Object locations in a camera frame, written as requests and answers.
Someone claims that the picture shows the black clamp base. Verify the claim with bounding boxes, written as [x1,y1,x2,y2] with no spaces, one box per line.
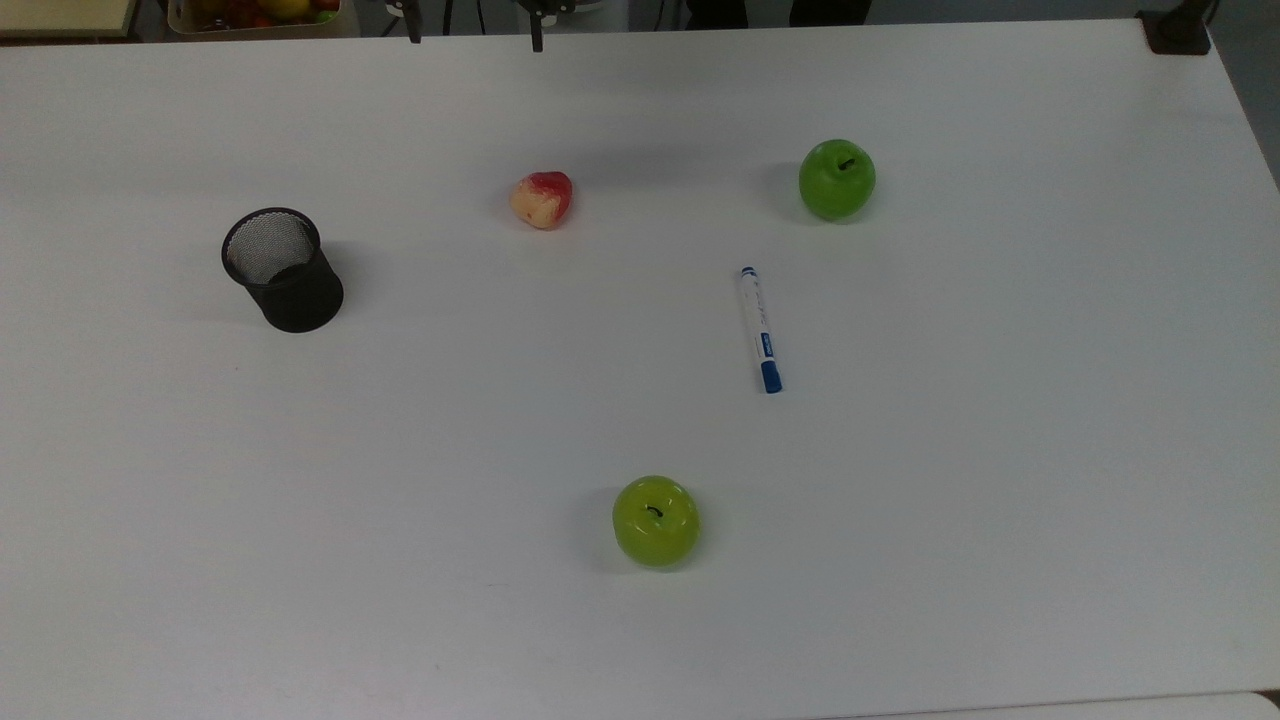
[1138,0,1222,56]

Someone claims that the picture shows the yellow-green apple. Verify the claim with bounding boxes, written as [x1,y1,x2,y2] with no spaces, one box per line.
[612,475,701,569]

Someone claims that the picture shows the dark green apple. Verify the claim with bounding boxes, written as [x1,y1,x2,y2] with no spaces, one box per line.
[798,139,877,223]

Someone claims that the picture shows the red strawberry toy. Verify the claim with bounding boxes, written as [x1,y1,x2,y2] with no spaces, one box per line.
[509,171,574,231]

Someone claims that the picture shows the black mesh pen cup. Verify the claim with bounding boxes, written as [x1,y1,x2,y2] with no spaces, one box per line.
[221,207,345,334]

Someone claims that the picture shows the white marker with blue cap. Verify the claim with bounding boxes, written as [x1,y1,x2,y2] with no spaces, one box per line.
[739,266,784,395]

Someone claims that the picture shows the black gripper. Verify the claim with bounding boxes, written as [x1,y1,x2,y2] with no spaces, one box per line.
[385,0,579,54]

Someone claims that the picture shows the basket of toy fruit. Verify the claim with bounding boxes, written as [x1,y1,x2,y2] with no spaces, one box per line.
[167,0,344,37]

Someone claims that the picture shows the beige board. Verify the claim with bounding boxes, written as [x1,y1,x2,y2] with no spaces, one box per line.
[0,0,138,39]

